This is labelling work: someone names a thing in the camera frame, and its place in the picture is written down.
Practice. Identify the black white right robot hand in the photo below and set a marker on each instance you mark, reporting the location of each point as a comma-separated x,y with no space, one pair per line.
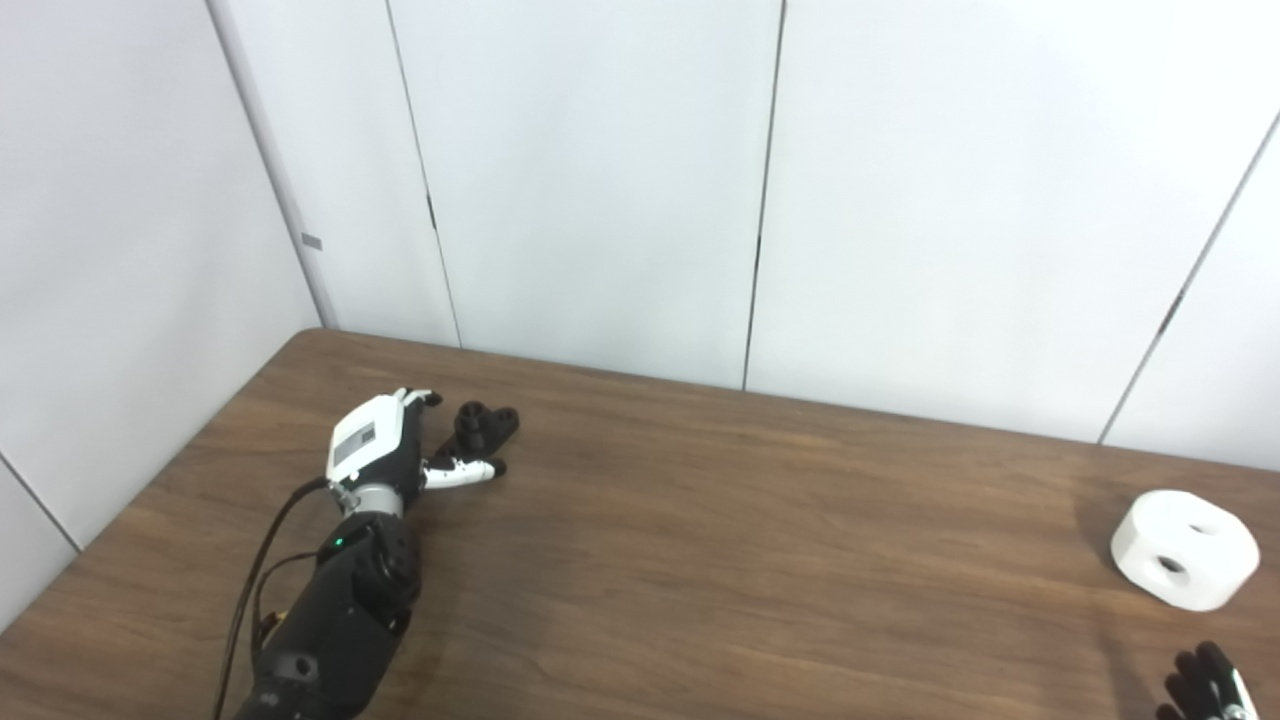
1210,685

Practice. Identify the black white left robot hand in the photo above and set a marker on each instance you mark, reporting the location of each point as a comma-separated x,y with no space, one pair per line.
375,445

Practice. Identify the black plastic holder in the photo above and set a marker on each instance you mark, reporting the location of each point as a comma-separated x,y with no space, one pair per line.
480,428

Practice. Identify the round white plastic piece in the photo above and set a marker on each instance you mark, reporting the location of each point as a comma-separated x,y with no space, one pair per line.
1185,550

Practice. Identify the small gray wall tag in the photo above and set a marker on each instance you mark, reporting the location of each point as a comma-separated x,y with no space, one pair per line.
311,241

